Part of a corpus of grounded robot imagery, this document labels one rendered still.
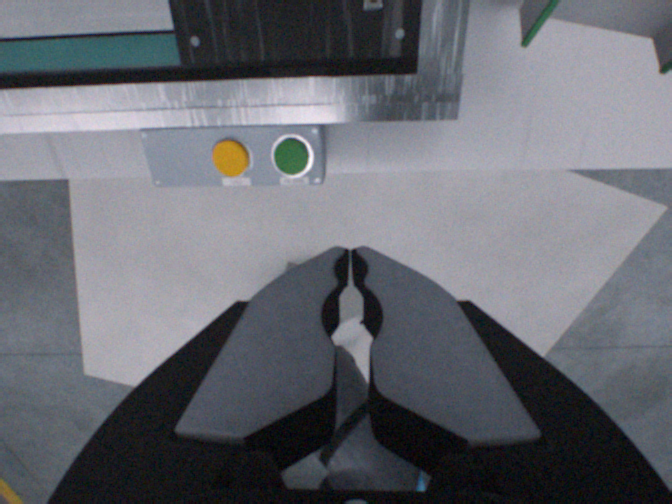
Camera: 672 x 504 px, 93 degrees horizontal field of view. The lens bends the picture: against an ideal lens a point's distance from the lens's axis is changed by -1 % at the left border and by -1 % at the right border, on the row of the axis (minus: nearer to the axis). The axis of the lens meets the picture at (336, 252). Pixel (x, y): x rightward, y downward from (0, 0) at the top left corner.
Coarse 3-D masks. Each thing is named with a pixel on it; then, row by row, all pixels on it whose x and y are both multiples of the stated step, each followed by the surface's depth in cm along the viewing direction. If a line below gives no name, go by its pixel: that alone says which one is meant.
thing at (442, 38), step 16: (432, 0) 30; (448, 0) 31; (464, 0) 30; (432, 16) 31; (448, 16) 31; (464, 16) 31; (432, 32) 31; (448, 32) 31; (464, 32) 31; (432, 48) 32; (448, 48) 32; (464, 48) 32; (416, 64) 33; (432, 64) 33; (448, 64) 33
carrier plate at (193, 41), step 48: (192, 0) 30; (240, 0) 30; (288, 0) 30; (336, 0) 30; (384, 0) 30; (192, 48) 32; (240, 48) 32; (288, 48) 32; (336, 48) 31; (384, 48) 31
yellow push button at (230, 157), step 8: (224, 144) 36; (232, 144) 36; (240, 144) 36; (216, 152) 36; (224, 152) 36; (232, 152) 36; (240, 152) 36; (216, 160) 37; (224, 160) 37; (232, 160) 37; (240, 160) 37; (248, 160) 37; (224, 168) 37; (232, 168) 37; (240, 168) 37; (232, 176) 38
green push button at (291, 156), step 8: (280, 144) 36; (288, 144) 36; (296, 144) 36; (280, 152) 36; (288, 152) 36; (296, 152) 36; (304, 152) 36; (280, 160) 36; (288, 160) 36; (296, 160) 36; (304, 160) 36; (280, 168) 37; (288, 168) 37; (296, 168) 37; (304, 168) 37
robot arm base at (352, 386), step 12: (336, 348) 48; (336, 360) 46; (348, 360) 47; (348, 372) 45; (360, 372) 50; (348, 384) 44; (360, 384) 45; (348, 396) 43; (360, 396) 44; (348, 408) 42; (360, 408) 42; (348, 420) 41; (360, 420) 41; (336, 432) 41; (348, 432) 40; (336, 444) 40; (324, 456) 41
